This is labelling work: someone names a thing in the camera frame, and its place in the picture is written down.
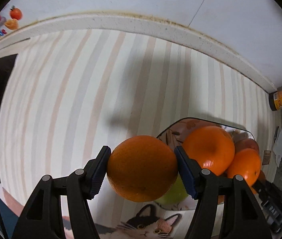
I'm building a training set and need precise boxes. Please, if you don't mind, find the dark orange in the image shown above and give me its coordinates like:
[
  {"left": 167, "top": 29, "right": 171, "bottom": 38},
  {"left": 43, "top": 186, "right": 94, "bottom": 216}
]
[{"left": 258, "top": 170, "right": 266, "bottom": 184}]

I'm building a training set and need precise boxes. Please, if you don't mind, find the oval floral plate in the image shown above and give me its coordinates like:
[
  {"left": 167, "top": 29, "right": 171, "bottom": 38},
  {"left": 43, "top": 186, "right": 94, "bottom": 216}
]
[{"left": 155, "top": 118, "right": 254, "bottom": 211}]

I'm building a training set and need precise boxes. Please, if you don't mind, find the small orange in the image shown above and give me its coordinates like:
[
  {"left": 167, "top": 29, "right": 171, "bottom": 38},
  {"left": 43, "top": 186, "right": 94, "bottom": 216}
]
[{"left": 107, "top": 135, "right": 178, "bottom": 202}]

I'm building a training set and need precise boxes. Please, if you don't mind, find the brown label patch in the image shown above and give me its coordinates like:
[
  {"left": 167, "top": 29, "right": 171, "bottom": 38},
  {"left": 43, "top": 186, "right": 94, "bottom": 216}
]
[{"left": 262, "top": 150, "right": 271, "bottom": 166}]

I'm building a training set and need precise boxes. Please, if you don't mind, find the white paper napkin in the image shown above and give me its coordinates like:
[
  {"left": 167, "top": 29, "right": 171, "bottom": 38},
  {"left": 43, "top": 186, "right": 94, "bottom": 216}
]
[{"left": 272, "top": 126, "right": 282, "bottom": 167}]

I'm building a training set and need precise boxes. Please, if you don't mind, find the red yellow apple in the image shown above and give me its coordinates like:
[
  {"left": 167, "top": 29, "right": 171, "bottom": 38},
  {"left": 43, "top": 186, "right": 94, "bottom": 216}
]
[{"left": 232, "top": 132, "right": 259, "bottom": 154}]

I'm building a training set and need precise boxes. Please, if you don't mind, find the bright orange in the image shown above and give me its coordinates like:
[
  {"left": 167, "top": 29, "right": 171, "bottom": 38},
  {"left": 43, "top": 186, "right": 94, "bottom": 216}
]
[{"left": 226, "top": 148, "right": 262, "bottom": 187}]

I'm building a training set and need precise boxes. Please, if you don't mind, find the green apple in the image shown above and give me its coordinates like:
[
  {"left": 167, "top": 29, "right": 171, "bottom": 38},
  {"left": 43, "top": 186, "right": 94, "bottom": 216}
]
[{"left": 155, "top": 175, "right": 188, "bottom": 205}]

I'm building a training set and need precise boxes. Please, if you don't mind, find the striped table cloth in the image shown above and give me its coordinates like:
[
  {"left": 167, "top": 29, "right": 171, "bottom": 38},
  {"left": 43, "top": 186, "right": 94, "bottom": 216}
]
[{"left": 0, "top": 28, "right": 281, "bottom": 239}]

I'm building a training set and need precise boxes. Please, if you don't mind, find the large orange with stem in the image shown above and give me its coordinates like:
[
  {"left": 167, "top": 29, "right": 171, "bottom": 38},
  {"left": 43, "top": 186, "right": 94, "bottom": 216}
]
[{"left": 182, "top": 126, "right": 235, "bottom": 176}]

